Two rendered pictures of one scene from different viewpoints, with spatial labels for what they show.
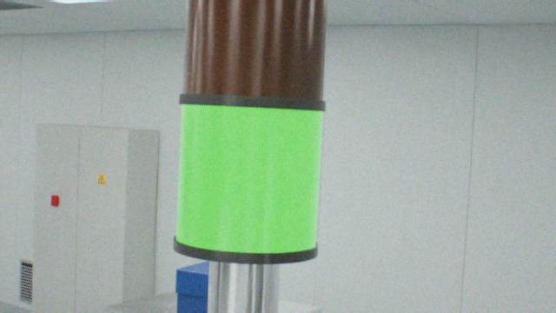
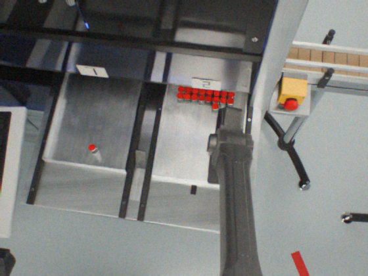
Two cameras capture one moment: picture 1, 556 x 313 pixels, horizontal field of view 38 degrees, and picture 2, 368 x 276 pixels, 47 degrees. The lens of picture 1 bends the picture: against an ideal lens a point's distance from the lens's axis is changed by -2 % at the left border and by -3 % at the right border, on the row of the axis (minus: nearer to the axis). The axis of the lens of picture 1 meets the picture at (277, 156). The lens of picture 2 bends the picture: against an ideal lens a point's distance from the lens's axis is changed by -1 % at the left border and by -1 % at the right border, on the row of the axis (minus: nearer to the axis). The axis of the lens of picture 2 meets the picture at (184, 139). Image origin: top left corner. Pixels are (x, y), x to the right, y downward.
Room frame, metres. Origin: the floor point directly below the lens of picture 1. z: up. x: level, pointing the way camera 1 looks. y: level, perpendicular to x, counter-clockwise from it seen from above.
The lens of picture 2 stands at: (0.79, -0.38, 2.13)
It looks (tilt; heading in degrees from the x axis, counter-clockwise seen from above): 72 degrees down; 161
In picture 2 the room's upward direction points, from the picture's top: 7 degrees counter-clockwise
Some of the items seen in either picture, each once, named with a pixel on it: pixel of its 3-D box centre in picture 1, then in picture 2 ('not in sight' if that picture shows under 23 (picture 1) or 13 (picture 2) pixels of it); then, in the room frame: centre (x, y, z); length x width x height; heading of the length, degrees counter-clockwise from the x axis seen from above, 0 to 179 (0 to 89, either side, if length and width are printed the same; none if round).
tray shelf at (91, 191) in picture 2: not in sight; (145, 144); (0.35, -0.36, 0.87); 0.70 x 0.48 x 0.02; 57
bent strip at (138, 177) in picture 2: not in sight; (137, 175); (0.45, -0.42, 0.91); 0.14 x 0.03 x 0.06; 146
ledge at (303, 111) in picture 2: not in sight; (290, 94); (0.40, 0.13, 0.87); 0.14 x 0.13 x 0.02; 147
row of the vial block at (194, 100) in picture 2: not in sight; (205, 101); (0.32, -0.13, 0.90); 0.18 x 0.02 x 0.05; 57
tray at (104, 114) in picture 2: not in sight; (96, 114); (0.20, -0.46, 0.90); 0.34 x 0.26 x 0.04; 147
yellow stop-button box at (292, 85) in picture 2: not in sight; (292, 89); (0.43, 0.10, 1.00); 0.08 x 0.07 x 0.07; 147
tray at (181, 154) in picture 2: not in sight; (202, 128); (0.39, -0.18, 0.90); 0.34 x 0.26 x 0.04; 148
